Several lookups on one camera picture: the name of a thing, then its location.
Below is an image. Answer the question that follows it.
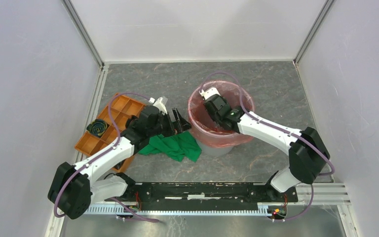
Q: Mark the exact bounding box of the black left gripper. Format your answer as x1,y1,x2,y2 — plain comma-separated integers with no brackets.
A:
148,108,193,138

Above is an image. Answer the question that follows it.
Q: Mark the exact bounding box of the red plastic trash bag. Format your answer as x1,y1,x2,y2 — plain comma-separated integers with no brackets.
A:
188,80,255,148

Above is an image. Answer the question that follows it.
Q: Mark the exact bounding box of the grey plastic trash bin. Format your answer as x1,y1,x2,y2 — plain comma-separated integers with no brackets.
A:
188,80,253,156

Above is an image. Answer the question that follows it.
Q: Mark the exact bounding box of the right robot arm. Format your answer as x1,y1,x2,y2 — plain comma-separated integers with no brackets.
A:
200,90,334,201

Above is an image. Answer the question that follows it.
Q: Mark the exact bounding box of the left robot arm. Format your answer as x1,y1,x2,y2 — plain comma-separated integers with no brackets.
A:
47,105,191,219

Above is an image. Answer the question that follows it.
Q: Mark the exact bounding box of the green cloth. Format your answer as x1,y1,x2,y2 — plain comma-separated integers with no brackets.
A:
138,131,202,162

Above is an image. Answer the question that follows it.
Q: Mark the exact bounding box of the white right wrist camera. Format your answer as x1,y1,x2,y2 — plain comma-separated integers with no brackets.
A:
199,87,221,101

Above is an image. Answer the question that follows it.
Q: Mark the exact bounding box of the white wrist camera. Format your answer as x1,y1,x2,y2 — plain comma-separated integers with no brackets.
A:
199,87,221,101
149,96,168,115

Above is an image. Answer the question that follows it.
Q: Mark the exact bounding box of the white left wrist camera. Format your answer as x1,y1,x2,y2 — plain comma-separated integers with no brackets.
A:
149,96,168,115

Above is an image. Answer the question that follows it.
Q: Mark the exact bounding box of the slotted cable duct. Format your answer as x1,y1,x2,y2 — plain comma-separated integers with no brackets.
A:
84,203,271,217

